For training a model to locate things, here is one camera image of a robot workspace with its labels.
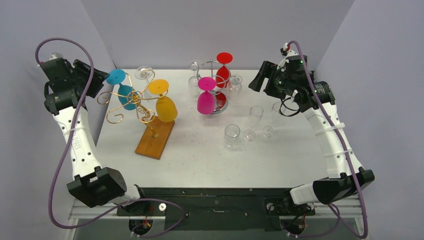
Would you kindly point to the clear glass back left silver rack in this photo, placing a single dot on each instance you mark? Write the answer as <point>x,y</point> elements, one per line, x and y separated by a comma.
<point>193,88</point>

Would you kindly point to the clear glass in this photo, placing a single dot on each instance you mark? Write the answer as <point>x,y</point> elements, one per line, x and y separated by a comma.
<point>234,87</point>
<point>275,117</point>

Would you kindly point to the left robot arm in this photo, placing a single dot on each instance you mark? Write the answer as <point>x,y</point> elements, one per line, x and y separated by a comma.
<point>93,184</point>

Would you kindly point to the silver wire glass rack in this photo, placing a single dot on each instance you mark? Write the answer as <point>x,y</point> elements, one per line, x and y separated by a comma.
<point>209,69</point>

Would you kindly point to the yellow wine glass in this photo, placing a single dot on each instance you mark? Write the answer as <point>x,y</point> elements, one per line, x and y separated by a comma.
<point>165,107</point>

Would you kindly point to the pink wine glass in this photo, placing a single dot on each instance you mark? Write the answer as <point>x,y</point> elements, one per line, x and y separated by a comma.
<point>206,101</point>

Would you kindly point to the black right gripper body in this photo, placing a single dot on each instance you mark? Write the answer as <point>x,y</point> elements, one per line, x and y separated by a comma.
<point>269,81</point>

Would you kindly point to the clear glass on silver rack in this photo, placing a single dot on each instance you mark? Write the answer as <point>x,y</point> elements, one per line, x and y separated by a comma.
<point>234,87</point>

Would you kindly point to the clear etched goblet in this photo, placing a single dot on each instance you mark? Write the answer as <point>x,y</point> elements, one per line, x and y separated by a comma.
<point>231,135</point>

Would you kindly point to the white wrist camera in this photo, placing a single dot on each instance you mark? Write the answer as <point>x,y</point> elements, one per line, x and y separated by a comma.
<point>53,56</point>
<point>286,52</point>

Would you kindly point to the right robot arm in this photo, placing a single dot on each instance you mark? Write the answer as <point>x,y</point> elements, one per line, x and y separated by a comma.
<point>317,103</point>

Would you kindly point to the clear glass back gold rack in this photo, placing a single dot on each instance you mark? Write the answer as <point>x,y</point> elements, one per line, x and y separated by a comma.
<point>147,74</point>

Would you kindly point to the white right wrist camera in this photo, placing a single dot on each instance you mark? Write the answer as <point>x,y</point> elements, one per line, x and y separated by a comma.
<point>286,52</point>

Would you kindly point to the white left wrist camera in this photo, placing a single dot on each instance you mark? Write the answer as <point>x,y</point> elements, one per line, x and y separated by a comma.
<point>53,56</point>

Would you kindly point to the gold rack with wooden base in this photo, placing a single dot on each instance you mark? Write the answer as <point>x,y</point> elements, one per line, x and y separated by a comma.
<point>156,133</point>

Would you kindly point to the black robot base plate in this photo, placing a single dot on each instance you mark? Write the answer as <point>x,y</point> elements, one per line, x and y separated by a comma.
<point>217,209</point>

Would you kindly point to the blue wine glass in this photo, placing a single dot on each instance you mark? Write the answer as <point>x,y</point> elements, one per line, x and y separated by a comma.
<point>116,77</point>

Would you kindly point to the red wine glass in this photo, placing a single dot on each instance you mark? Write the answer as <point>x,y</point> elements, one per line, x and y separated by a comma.
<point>222,78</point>

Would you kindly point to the clear champagne flute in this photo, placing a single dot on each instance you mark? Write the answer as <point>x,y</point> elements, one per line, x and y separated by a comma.
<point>255,115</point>

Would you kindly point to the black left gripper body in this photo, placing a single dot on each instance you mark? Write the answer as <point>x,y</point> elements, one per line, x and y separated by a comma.
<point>81,76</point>

